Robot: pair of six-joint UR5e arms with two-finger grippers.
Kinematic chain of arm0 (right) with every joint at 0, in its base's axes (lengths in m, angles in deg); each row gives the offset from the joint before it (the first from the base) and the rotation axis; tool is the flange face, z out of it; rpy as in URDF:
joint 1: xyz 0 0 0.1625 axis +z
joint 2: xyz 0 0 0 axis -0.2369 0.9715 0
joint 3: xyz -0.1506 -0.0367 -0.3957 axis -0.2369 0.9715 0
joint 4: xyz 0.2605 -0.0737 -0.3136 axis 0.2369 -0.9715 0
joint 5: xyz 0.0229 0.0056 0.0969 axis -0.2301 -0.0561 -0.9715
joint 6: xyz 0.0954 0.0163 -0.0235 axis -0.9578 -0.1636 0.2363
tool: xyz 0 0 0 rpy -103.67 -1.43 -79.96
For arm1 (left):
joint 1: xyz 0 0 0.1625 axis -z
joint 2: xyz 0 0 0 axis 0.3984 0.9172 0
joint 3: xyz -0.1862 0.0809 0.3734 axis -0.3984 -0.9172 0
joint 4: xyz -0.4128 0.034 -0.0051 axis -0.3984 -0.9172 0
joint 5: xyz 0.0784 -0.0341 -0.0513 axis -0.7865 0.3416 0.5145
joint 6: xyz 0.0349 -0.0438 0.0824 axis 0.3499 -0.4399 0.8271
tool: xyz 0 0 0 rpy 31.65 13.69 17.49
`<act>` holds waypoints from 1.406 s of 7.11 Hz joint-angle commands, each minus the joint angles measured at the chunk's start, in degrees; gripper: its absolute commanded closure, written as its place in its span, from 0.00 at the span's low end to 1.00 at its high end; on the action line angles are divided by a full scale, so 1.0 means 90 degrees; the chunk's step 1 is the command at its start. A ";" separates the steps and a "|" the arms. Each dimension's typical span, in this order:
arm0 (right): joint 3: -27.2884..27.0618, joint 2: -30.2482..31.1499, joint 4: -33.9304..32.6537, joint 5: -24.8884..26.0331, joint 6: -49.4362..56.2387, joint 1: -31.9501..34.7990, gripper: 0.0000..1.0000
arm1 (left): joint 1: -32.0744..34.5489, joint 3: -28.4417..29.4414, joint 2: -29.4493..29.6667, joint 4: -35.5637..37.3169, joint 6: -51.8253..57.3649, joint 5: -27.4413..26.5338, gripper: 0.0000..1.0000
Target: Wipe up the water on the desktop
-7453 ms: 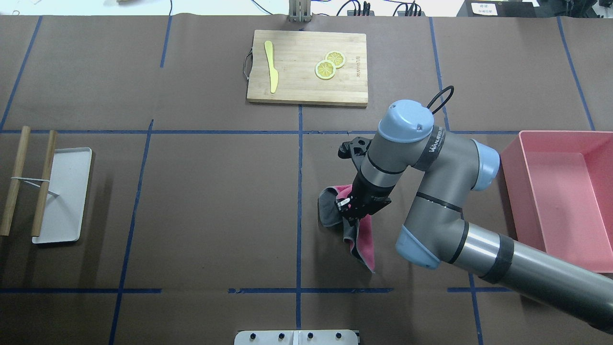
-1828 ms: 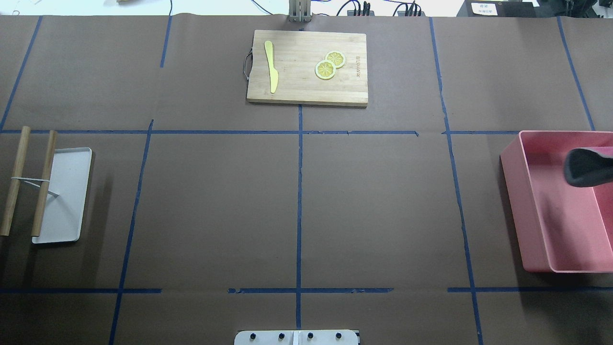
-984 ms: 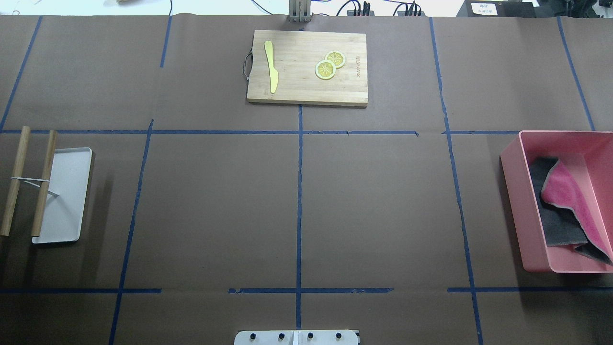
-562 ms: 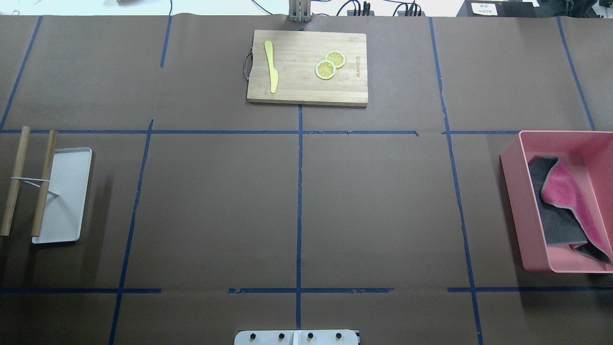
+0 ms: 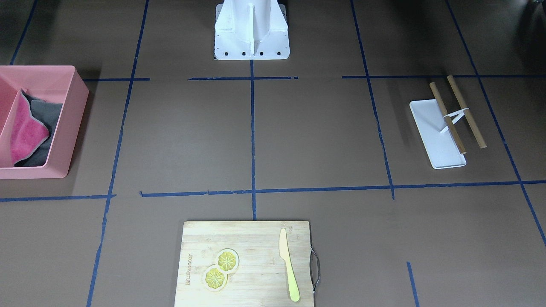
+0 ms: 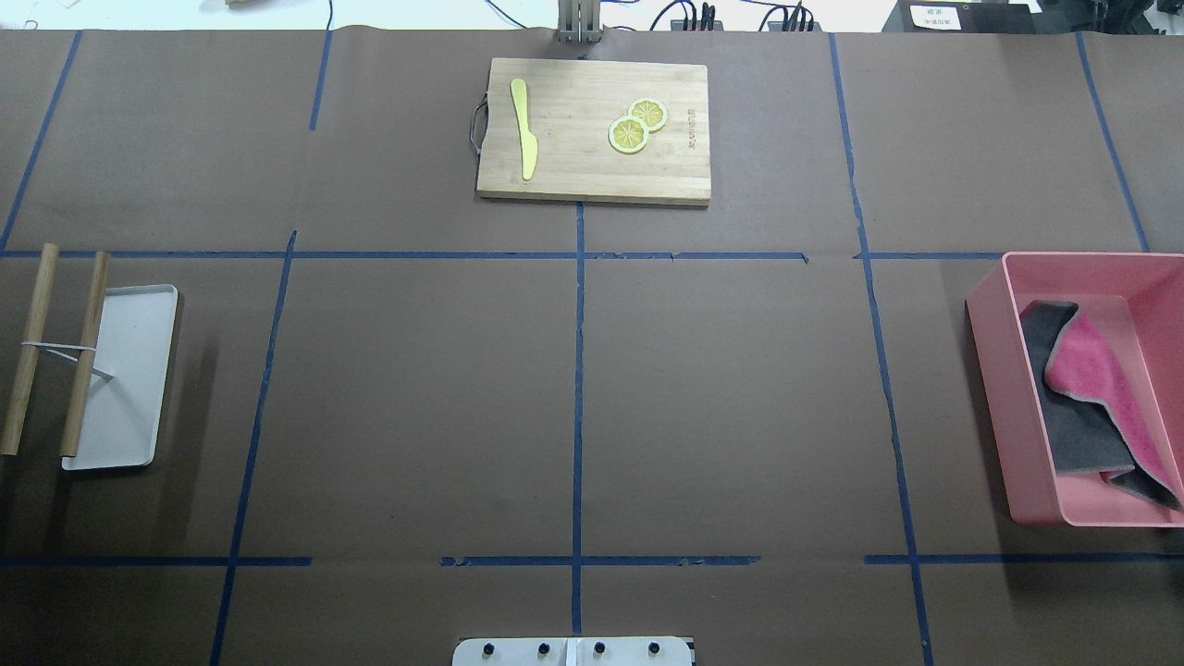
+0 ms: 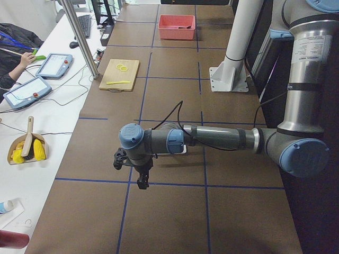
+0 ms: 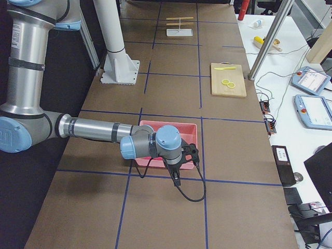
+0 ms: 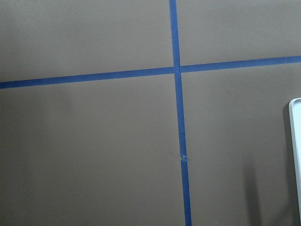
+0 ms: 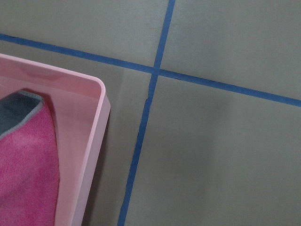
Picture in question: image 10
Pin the pink plastic bin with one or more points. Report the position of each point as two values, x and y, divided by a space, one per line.
80 110

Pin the pink grey cloth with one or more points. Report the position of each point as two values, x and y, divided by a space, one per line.
29 165

